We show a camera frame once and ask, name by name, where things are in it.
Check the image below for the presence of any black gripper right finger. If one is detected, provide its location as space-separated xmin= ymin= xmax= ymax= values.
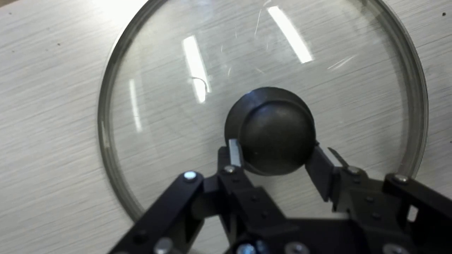
xmin=306 ymin=146 xmax=452 ymax=254

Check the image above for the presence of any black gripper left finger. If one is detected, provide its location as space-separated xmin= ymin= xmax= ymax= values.
xmin=109 ymin=138 xmax=287 ymax=254

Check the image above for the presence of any glass lid with black knob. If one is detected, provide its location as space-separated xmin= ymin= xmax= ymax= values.
xmin=98 ymin=0 xmax=429 ymax=220

